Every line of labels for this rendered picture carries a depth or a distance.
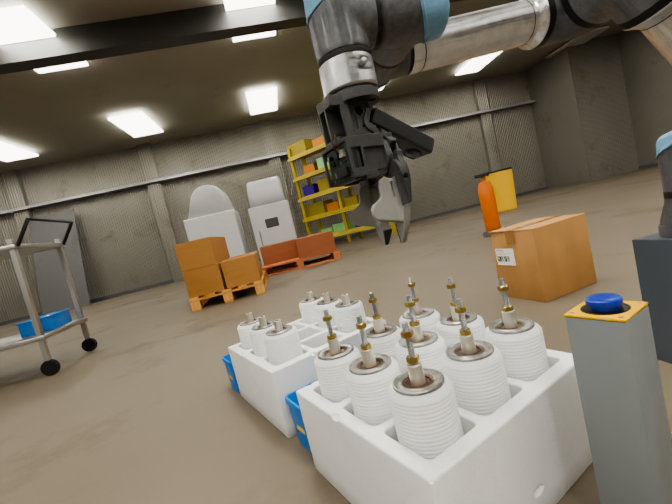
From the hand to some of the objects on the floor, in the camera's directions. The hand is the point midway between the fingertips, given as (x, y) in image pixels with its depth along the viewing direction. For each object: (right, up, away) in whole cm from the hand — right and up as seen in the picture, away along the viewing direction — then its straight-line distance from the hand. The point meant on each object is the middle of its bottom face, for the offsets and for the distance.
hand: (396, 233), depth 52 cm
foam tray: (+13, -44, +18) cm, 49 cm away
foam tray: (-15, -47, +66) cm, 82 cm away
